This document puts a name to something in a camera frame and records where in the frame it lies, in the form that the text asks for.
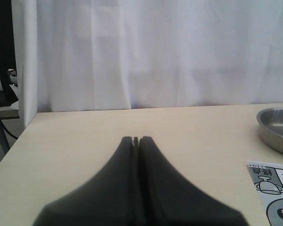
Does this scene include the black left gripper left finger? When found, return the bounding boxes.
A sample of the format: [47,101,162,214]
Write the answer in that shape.
[34,137,138,226]

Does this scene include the stainless steel round bowl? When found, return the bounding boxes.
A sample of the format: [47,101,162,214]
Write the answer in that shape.
[257,107,283,154]

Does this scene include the dark background stand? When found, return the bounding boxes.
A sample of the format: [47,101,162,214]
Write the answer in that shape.
[0,0,18,154]

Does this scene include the white backdrop curtain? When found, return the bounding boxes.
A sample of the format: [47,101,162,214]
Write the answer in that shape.
[11,0,283,126]

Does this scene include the paper number game board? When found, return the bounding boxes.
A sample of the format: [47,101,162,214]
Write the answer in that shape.
[247,161,283,226]

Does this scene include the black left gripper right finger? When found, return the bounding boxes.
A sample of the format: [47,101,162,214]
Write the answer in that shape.
[138,137,247,226]

